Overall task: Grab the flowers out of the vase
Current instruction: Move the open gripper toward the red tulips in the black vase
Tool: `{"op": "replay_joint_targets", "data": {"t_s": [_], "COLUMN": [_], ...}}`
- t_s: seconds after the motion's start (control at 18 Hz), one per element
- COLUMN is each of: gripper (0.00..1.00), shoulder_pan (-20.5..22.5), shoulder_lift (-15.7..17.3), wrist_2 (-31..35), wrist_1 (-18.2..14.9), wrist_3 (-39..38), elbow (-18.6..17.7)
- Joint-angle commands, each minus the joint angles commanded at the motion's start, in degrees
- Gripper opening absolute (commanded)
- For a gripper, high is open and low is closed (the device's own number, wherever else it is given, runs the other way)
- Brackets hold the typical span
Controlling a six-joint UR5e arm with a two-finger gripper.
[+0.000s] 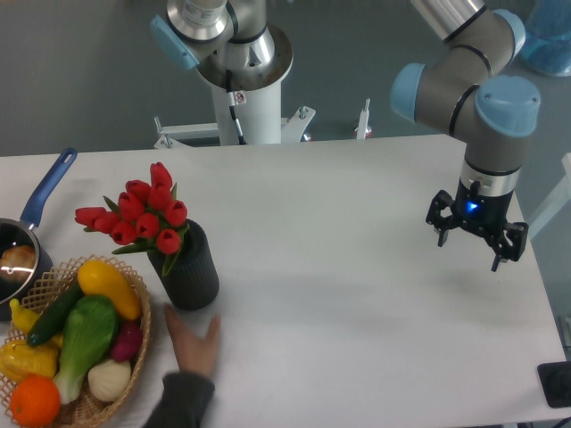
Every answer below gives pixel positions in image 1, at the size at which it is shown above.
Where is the black device at edge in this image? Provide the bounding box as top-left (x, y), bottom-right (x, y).
top-left (537, 361), bottom-right (571, 408)

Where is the dark grey sleeve forearm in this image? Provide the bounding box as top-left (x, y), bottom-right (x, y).
top-left (144, 372), bottom-right (215, 428)

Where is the blue handled saucepan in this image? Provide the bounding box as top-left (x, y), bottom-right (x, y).
top-left (1, 148), bottom-right (78, 322)

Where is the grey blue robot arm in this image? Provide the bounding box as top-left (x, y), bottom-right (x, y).
top-left (150, 1), bottom-right (541, 263)

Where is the orange fruit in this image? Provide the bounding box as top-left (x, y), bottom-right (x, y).
top-left (9, 375), bottom-right (61, 427)

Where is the woven wicker basket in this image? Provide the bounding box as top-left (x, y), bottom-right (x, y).
top-left (0, 254), bottom-right (153, 428)

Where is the dark green cucumber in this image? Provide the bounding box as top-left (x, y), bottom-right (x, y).
top-left (27, 282), bottom-right (84, 347)

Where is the blue plastic bag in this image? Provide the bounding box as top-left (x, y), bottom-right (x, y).
top-left (520, 0), bottom-right (570, 78)

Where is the green bok choy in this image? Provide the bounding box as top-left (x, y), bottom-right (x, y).
top-left (54, 294), bottom-right (119, 405)

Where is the yellow banana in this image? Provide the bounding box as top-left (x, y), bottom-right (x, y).
top-left (9, 299), bottom-right (63, 349)

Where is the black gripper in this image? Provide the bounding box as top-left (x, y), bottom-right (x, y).
top-left (426, 181), bottom-right (529, 272)

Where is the red tulip bouquet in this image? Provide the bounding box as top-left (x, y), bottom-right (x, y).
top-left (75, 162), bottom-right (190, 276)

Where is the brown bread roll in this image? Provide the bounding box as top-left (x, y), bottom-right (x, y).
top-left (1, 245), bottom-right (36, 284)

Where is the white garlic bulb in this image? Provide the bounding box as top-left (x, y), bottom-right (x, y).
top-left (87, 359), bottom-right (131, 402)

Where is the person's bare hand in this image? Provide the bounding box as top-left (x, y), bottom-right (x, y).
top-left (164, 304), bottom-right (221, 378)

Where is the white clamp post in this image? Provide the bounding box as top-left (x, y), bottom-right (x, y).
top-left (355, 98), bottom-right (372, 139)

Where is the white frame bar right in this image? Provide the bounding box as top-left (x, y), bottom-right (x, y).
top-left (528, 152), bottom-right (570, 240)

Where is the dark grey ribbed vase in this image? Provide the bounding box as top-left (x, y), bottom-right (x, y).
top-left (147, 219), bottom-right (219, 311)

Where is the yellow corn cob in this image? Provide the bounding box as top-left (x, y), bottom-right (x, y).
top-left (1, 340), bottom-right (59, 383)

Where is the yellow squash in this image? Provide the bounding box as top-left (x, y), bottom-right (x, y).
top-left (77, 259), bottom-right (142, 321)

